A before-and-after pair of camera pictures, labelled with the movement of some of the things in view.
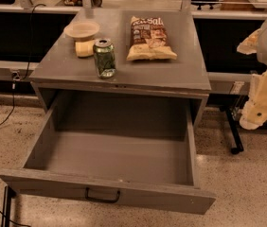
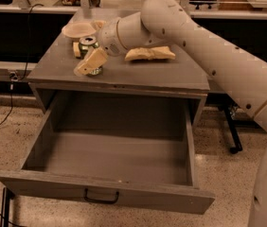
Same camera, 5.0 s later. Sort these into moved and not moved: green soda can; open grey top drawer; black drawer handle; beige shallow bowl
Moved: green soda can
Not moved: beige shallow bowl; open grey top drawer; black drawer handle
